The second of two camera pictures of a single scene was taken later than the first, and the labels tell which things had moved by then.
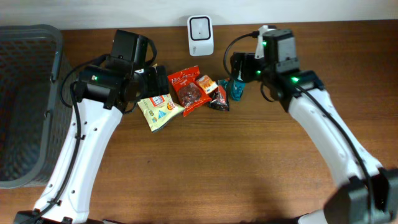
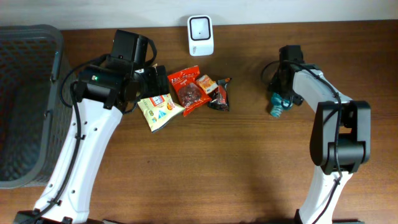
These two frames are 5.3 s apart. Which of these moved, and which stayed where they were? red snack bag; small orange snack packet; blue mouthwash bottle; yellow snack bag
Moved: blue mouthwash bottle
Stayed: small orange snack packet; red snack bag; yellow snack bag
